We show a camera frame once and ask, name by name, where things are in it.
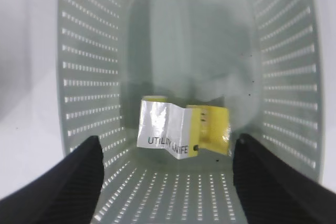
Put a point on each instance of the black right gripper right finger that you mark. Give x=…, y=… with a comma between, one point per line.
x=271, y=191

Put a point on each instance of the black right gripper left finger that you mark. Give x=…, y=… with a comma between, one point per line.
x=68, y=193

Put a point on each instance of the yellow white waste paper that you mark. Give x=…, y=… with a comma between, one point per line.
x=183, y=131

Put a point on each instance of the green woven plastic basket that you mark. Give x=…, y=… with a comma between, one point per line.
x=258, y=58

